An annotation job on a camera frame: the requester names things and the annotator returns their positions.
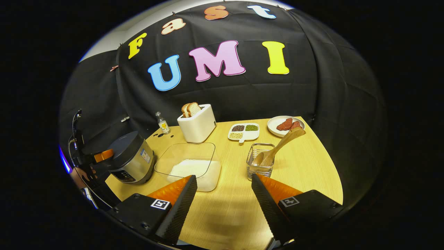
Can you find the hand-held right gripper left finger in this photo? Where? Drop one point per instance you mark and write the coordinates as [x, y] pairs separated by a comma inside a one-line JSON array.
[[180, 211]]

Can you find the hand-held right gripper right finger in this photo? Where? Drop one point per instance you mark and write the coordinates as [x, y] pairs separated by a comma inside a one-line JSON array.
[[269, 211]]

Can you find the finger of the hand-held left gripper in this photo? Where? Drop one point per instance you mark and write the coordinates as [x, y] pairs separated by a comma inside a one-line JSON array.
[[104, 155]]

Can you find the dark grey rice cooker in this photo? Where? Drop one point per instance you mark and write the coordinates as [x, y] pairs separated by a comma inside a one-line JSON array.
[[130, 159]]

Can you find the clear container of white rice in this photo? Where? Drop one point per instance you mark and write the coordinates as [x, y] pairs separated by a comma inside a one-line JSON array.
[[194, 170]]

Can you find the wooden spoon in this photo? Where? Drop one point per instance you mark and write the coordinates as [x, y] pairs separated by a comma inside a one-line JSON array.
[[281, 144]]

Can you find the lit monitor screen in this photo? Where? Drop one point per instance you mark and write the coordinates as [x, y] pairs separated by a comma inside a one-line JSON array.
[[64, 161]]

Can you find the silver cloth clip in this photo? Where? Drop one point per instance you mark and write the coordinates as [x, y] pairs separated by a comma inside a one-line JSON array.
[[125, 119]]

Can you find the small glass bottle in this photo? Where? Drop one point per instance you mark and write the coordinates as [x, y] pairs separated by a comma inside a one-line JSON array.
[[162, 125]]

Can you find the white divided bean dish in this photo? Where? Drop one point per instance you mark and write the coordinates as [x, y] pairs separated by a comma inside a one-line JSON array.
[[243, 132]]

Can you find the white round plate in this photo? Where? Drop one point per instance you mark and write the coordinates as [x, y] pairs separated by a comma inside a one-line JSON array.
[[274, 128]]

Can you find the white toaster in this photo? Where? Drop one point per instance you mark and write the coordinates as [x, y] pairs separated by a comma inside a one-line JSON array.
[[197, 126]]

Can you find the pink cloth clip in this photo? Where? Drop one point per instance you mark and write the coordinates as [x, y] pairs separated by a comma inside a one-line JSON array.
[[114, 68]]

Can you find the red meat piece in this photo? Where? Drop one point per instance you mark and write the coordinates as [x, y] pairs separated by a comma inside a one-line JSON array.
[[296, 125], [284, 124]]

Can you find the bread slice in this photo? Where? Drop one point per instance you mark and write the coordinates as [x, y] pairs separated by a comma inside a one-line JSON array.
[[185, 111], [194, 108]]

